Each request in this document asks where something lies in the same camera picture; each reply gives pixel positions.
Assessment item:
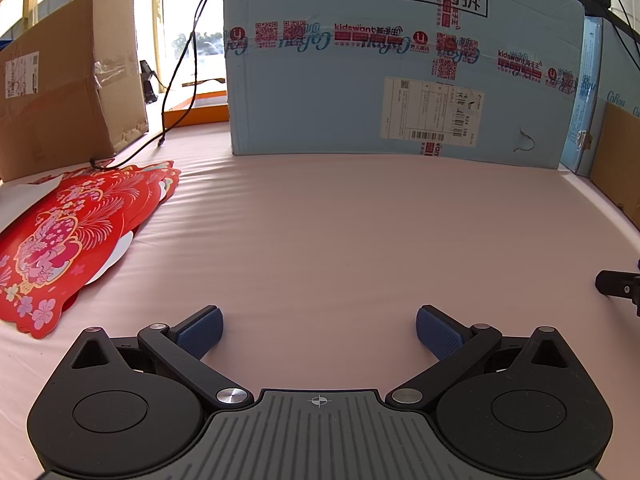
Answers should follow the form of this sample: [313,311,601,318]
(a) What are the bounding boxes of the red paper decorations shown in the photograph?
[0,160,182,341]

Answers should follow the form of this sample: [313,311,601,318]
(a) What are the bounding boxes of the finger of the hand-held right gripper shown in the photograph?
[595,259,640,317]

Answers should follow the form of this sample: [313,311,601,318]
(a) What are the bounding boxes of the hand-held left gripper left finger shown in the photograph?
[70,305,253,408]

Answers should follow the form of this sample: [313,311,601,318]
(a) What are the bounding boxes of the white paper sheet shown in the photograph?
[0,172,67,234]

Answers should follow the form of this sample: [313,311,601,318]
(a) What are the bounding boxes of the flat brown cardboard sheet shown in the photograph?
[590,100,640,234]

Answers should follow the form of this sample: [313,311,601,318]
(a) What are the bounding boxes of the large blue cardboard box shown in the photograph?
[221,0,587,172]

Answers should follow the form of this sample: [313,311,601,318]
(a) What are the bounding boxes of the narrow blue cardboard box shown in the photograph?
[559,14,640,177]

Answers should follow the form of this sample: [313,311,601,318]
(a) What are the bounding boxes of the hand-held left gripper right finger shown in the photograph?
[390,304,576,406]

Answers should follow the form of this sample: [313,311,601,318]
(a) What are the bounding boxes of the taped brown cardboard box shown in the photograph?
[0,0,150,184]

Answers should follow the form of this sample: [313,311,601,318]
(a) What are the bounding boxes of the thin black cable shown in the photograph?
[89,0,224,171]

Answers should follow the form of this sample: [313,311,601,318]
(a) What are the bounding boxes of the black clip stand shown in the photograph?
[138,60,160,106]

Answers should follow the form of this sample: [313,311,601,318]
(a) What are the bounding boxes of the orange tray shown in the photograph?
[161,91,231,129]

